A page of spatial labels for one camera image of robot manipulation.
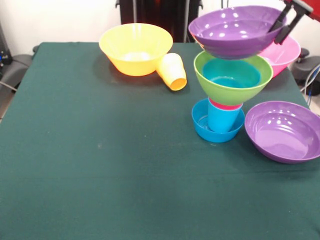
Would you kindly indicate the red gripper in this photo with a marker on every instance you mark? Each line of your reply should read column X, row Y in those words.
column 310, row 7

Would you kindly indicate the pink bowl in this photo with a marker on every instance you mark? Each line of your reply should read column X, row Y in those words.
column 285, row 57

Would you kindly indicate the purple bowl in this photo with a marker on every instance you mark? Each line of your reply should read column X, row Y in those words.
column 232, row 47
column 282, row 140

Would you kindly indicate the blue bowl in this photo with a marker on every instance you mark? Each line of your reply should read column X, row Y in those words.
column 230, row 72
column 217, row 137

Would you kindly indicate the green bowl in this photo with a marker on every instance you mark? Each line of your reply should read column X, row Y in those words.
column 230, row 96

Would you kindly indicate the red cup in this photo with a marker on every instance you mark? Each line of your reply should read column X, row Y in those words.
column 225, row 107

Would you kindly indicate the blue cup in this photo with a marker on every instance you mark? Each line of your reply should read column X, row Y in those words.
column 222, row 121

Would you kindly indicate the orange cup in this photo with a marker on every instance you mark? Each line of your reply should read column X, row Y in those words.
column 172, row 75

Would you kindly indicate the orange bowl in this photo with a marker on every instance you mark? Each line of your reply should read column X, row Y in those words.
column 135, row 67

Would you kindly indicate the black computer tower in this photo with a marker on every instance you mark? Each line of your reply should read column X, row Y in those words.
column 5, row 50

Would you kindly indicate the black knobbed device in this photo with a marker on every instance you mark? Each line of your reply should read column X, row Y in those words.
column 312, row 67

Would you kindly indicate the dark green tablecloth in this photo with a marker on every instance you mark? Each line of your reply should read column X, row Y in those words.
column 100, row 200

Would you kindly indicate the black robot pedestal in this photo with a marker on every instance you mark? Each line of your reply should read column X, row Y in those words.
column 162, row 15

